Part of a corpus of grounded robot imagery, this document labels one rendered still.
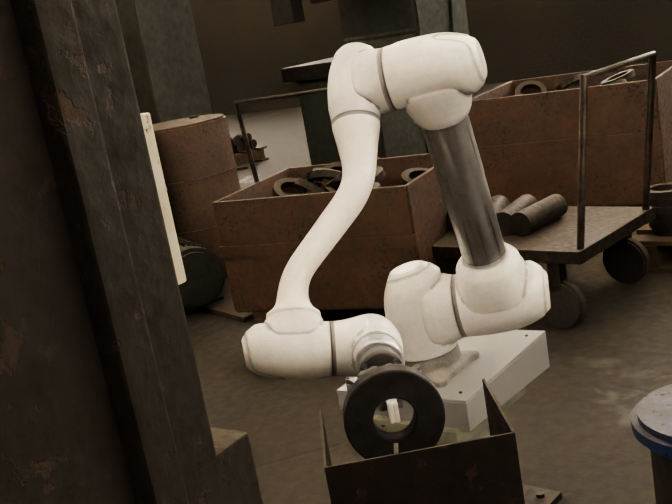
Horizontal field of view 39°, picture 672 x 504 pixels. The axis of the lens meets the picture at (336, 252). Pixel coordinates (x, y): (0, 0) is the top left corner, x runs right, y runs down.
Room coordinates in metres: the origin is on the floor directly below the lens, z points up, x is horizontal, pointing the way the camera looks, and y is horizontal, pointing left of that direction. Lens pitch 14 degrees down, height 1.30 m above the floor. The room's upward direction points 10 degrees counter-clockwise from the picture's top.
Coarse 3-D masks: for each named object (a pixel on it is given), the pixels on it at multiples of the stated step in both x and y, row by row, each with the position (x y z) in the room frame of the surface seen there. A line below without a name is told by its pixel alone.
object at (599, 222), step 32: (448, 224) 3.97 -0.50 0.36; (512, 224) 3.72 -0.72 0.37; (544, 224) 3.76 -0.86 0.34; (576, 224) 3.72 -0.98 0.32; (608, 224) 3.64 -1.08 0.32; (640, 224) 3.68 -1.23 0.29; (448, 256) 3.74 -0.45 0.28; (544, 256) 3.43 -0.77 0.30; (576, 256) 3.33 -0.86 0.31; (608, 256) 3.88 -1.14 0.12; (640, 256) 3.77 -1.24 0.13; (576, 288) 3.40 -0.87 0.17; (576, 320) 3.38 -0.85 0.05
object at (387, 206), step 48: (240, 192) 4.26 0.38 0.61; (288, 192) 4.65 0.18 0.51; (384, 192) 3.70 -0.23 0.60; (432, 192) 3.89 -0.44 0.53; (240, 240) 4.02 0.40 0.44; (288, 240) 3.91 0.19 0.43; (384, 240) 3.71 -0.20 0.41; (432, 240) 3.81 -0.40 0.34; (240, 288) 4.05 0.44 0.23; (336, 288) 3.83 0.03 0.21; (384, 288) 3.73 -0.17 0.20
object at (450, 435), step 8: (520, 392) 2.20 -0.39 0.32; (512, 400) 2.17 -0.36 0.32; (504, 408) 2.14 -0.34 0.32; (376, 416) 2.15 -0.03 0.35; (384, 416) 2.14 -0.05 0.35; (376, 424) 2.14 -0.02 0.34; (384, 424) 2.12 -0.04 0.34; (392, 424) 2.10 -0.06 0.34; (400, 424) 2.09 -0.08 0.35; (408, 424) 2.07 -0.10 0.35; (480, 424) 2.05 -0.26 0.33; (448, 432) 2.00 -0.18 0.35; (456, 432) 1.99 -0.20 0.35; (464, 432) 2.00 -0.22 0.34; (472, 432) 2.03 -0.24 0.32; (440, 440) 2.01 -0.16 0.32; (448, 440) 2.00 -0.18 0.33; (456, 440) 1.98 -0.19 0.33; (464, 440) 2.00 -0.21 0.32
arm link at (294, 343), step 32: (352, 128) 1.88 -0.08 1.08; (352, 160) 1.86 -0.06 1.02; (352, 192) 1.81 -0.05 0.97; (320, 224) 1.78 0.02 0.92; (320, 256) 1.75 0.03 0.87; (288, 288) 1.70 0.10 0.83; (288, 320) 1.64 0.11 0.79; (320, 320) 1.66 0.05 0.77; (256, 352) 1.62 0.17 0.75; (288, 352) 1.61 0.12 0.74; (320, 352) 1.61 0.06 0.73
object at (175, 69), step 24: (120, 0) 6.28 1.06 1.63; (144, 0) 6.33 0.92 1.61; (168, 0) 6.55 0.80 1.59; (120, 24) 6.30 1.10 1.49; (144, 24) 6.28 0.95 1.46; (168, 24) 6.50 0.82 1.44; (192, 24) 6.74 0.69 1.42; (144, 48) 6.24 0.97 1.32; (168, 48) 6.45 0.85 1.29; (192, 48) 6.69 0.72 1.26; (144, 72) 6.25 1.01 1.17; (168, 72) 6.41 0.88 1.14; (192, 72) 6.64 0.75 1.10; (144, 96) 6.27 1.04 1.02; (168, 96) 6.36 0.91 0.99; (192, 96) 6.59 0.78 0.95; (168, 120) 6.31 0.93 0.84
